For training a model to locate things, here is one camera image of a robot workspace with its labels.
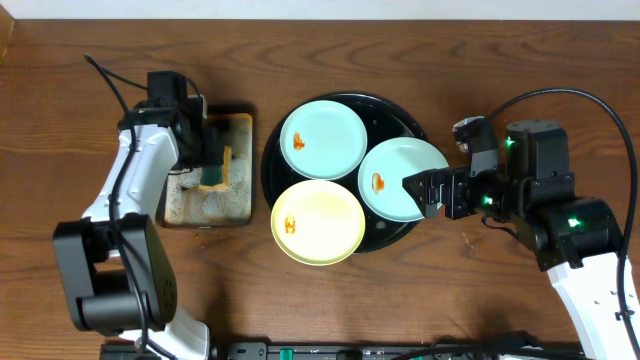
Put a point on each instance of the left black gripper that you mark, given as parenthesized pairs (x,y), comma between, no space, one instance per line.
(210,143)

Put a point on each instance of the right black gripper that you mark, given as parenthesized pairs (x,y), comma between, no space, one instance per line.
(458,178)

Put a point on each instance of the yellow green sponge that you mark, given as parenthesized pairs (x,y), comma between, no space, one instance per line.
(216,178)

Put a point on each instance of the light blue plate top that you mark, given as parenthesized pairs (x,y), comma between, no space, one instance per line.
(323,139)

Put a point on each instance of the light blue plate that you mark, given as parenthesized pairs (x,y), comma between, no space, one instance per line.
(382,170)
(323,139)

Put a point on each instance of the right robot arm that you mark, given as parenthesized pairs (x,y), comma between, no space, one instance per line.
(576,240)

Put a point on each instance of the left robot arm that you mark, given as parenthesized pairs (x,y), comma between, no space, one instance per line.
(116,275)

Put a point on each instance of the black rectangular soapy tray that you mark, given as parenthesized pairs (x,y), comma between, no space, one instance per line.
(183,205)

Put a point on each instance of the black round tray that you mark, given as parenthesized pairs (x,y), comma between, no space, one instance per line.
(383,120)

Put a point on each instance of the light blue plate right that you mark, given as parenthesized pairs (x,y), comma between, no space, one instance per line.
(382,170)

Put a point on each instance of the yellow plate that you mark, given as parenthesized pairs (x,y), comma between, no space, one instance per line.
(317,222)

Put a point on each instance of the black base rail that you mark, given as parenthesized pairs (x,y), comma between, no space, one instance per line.
(262,351)

